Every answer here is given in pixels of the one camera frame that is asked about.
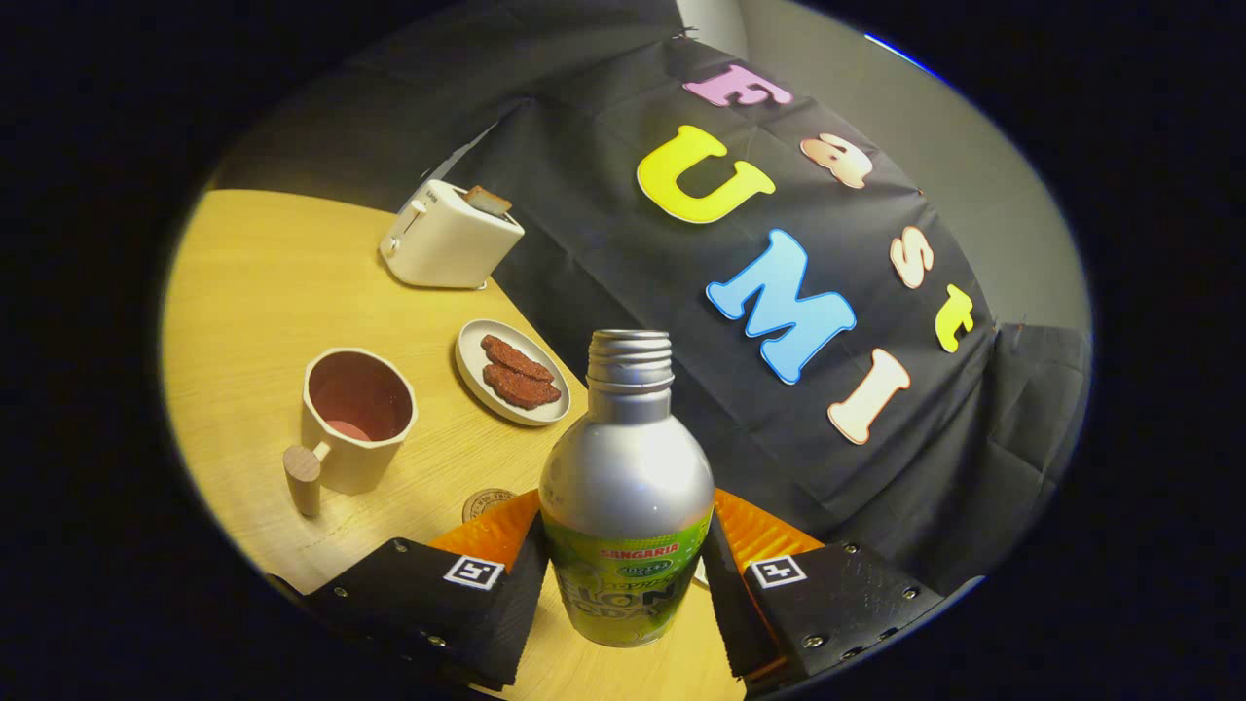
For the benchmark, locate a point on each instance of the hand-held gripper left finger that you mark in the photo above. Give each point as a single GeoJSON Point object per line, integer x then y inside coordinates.
{"type": "Point", "coordinates": [516, 604]}

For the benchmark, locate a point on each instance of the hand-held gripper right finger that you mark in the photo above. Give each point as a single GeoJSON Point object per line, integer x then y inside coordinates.
{"type": "Point", "coordinates": [735, 613]}

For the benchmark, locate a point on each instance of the wooden table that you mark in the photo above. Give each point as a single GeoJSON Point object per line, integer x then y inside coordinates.
{"type": "Point", "coordinates": [263, 292]}

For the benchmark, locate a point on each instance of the black backdrop cloth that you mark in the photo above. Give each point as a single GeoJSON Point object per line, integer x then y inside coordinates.
{"type": "Point", "coordinates": [604, 263]}

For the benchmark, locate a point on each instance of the white oval plate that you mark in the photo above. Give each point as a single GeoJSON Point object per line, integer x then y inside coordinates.
{"type": "Point", "coordinates": [472, 365]}

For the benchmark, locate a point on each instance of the white toaster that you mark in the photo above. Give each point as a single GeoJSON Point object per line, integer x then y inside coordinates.
{"type": "Point", "coordinates": [443, 243]}

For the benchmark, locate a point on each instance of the brown meat slice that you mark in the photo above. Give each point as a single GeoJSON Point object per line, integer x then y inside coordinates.
{"type": "Point", "coordinates": [516, 358]}
{"type": "Point", "coordinates": [521, 389]}

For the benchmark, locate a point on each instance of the silver bottle with green label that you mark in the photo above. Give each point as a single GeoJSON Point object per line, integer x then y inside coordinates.
{"type": "Point", "coordinates": [628, 487]}

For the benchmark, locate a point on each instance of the round wooden coaster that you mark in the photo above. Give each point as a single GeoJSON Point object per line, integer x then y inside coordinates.
{"type": "Point", "coordinates": [484, 504]}

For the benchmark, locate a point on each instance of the toast slice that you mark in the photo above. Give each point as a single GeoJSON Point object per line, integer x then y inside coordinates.
{"type": "Point", "coordinates": [487, 201]}

